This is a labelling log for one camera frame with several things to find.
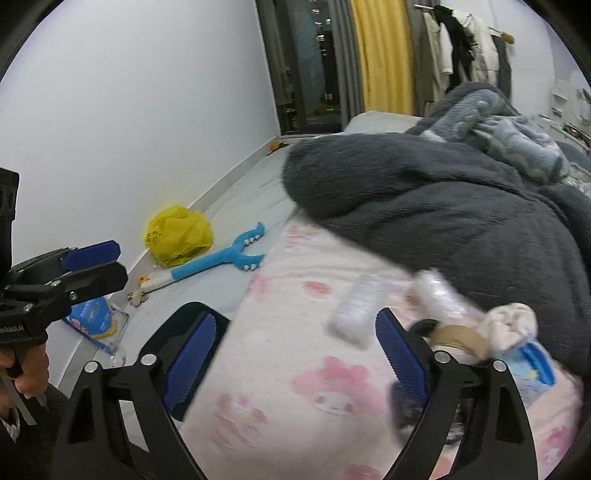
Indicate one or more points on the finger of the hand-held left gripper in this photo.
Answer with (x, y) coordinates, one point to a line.
(92, 253)
(97, 279)

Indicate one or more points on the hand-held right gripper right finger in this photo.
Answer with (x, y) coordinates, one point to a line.
(401, 360)

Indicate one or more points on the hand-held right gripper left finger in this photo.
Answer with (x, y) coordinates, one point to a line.
(194, 360)

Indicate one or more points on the black hair band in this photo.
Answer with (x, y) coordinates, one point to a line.
(422, 326)

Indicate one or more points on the brown tape roll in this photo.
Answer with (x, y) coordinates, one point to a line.
(461, 339)

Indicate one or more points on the clear plastic packet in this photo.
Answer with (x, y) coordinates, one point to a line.
(355, 309)

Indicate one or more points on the clear plastic wrap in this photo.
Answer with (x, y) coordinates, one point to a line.
(436, 290)

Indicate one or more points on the light blue packet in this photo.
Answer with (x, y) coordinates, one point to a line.
(531, 364)

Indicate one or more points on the person's left forearm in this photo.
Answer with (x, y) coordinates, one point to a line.
(27, 443)

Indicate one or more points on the person's left hand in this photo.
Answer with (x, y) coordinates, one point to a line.
(30, 374)

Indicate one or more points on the blue pet food bag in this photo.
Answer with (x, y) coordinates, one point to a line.
(92, 318)

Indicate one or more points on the small beige plush toy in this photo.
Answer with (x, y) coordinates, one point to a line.
(137, 298)

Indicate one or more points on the clear plastic ball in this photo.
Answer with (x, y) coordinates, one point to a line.
(117, 356)

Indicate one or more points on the yellow plastic bag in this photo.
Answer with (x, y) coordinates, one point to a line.
(178, 235)

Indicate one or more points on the pink printed blanket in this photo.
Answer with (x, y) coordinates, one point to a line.
(286, 369)

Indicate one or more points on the blue forked plush toy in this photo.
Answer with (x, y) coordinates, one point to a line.
(217, 261)

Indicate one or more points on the dark grey fleece blanket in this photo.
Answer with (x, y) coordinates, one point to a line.
(438, 207)

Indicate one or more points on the grey bed sheet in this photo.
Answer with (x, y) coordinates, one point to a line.
(374, 122)

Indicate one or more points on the blue grey fluffy blanket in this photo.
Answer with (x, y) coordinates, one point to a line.
(489, 115)

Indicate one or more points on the dark glass door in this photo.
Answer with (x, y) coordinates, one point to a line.
(304, 69)

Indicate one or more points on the grey curtain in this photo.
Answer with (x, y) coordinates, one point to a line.
(348, 60)

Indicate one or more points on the yellow curtain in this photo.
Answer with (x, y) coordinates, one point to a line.
(383, 55)

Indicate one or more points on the hanging white garment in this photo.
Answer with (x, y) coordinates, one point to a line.
(434, 50)

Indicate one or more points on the hanging grey garment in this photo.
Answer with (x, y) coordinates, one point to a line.
(503, 64)

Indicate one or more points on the hanging white jacket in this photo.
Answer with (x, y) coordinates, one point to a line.
(482, 50)

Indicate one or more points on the hanging black garment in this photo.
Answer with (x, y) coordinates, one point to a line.
(457, 41)

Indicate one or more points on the white wall shelf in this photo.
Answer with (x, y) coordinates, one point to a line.
(570, 115)

